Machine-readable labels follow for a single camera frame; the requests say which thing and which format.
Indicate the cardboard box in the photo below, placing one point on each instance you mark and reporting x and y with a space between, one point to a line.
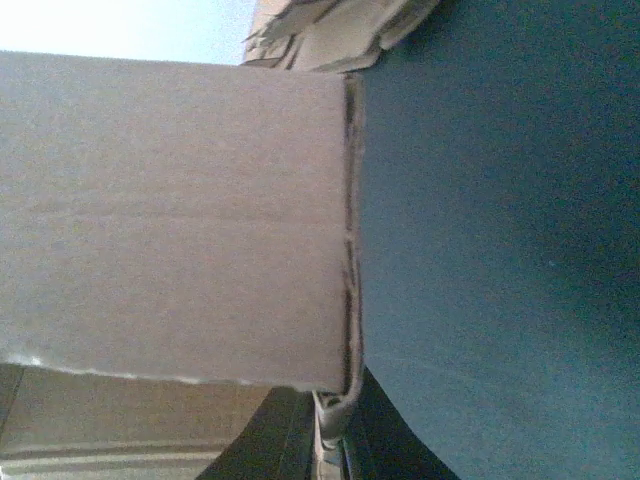
180 281

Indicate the stack of flat cardboard blanks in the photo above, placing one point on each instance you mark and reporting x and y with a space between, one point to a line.
329 35

